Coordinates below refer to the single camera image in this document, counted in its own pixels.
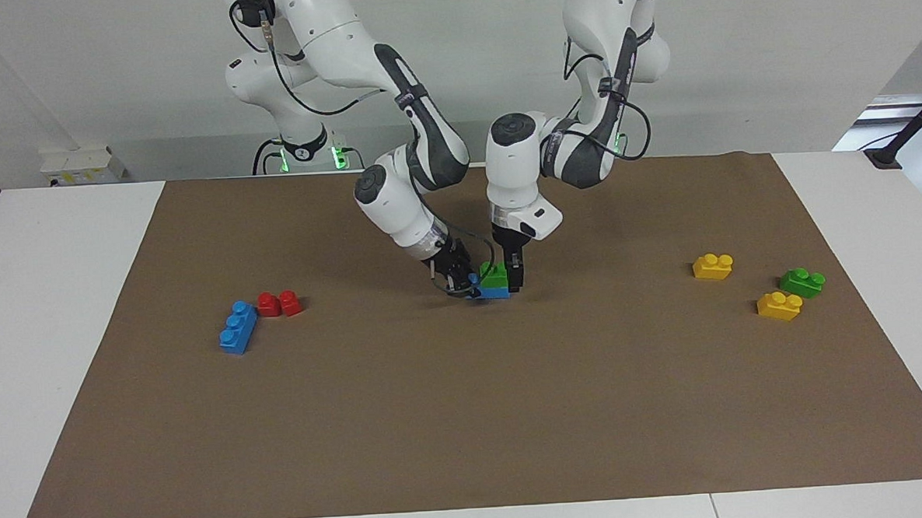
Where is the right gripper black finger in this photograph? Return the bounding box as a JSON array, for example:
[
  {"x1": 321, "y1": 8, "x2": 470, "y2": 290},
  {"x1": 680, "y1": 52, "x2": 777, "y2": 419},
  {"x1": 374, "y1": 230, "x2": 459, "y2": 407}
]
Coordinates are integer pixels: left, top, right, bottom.
[
  {"x1": 432, "y1": 265, "x2": 470, "y2": 298},
  {"x1": 461, "y1": 257, "x2": 485, "y2": 300}
]

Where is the blue three-stud toy brick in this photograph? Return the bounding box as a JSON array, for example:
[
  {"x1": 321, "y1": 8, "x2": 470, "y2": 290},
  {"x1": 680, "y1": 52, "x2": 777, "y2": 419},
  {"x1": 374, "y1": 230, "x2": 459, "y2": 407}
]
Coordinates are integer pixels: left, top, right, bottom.
[
  {"x1": 217, "y1": 299, "x2": 260, "y2": 356},
  {"x1": 468, "y1": 280, "x2": 512, "y2": 302}
]

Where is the brown table mat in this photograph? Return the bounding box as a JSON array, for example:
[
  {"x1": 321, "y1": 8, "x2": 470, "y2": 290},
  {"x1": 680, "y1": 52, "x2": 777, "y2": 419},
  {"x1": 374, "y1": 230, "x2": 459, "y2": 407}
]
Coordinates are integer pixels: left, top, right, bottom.
[{"x1": 4, "y1": 142, "x2": 922, "y2": 518}]

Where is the red two-stud toy brick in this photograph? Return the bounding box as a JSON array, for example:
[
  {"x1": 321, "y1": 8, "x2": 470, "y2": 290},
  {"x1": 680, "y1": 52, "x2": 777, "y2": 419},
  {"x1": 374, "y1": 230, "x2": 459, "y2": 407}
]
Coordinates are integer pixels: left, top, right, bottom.
[{"x1": 257, "y1": 289, "x2": 303, "y2": 318}]

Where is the yellow two-stud toy brick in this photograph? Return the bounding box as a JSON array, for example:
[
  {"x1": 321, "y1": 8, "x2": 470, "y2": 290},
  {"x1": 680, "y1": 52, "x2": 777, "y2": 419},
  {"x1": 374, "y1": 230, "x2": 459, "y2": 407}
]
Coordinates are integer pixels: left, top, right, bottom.
[
  {"x1": 692, "y1": 253, "x2": 735, "y2": 282},
  {"x1": 756, "y1": 290, "x2": 805, "y2": 324}
]

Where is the white power strip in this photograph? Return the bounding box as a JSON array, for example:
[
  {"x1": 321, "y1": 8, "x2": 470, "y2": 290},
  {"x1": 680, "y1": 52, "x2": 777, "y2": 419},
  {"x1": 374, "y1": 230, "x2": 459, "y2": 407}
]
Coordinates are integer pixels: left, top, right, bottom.
[{"x1": 39, "y1": 145, "x2": 127, "y2": 187}]

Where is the black stand with clamp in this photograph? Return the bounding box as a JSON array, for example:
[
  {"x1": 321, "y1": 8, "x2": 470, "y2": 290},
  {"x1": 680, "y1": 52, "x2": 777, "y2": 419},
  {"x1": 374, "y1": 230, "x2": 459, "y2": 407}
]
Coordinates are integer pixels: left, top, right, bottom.
[{"x1": 861, "y1": 82, "x2": 922, "y2": 170}]

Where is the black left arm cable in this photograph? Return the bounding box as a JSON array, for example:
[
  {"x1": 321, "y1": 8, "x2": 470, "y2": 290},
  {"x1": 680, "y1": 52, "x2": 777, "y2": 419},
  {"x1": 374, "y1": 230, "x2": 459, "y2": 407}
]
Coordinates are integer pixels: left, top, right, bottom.
[{"x1": 560, "y1": 17, "x2": 652, "y2": 166}]

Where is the black right base cable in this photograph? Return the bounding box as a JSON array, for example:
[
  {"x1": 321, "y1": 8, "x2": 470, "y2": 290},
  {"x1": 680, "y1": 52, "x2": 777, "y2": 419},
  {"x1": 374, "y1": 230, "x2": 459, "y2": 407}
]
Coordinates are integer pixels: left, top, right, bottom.
[{"x1": 251, "y1": 138, "x2": 287, "y2": 177}]

